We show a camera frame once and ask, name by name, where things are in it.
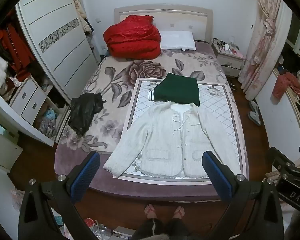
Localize grey slippers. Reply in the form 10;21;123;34
248;100;261;126

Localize person's right foot sandal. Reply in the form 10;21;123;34
172;206;185;220

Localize white fuzzy cardigan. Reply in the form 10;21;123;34
103;102;241;179

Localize white pillow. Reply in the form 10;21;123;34
159;31;196;51

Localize white nightstand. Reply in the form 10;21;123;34
212;38;244;77

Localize beige bed headboard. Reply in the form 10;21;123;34
114;4;213;43

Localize red duvet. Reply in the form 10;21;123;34
103;15;161;60

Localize white drawer unit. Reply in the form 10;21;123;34
10;76;46;125

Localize white sliding wardrobe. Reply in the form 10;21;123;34
15;0;97;102

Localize black garment on bed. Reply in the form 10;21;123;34
68;93;106;136

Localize folded dark green sweater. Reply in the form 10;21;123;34
148;73;200;106

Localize pink floral curtain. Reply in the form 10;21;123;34
238;0;281;101

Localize red garment on sill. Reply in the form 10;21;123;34
272;72;300;100

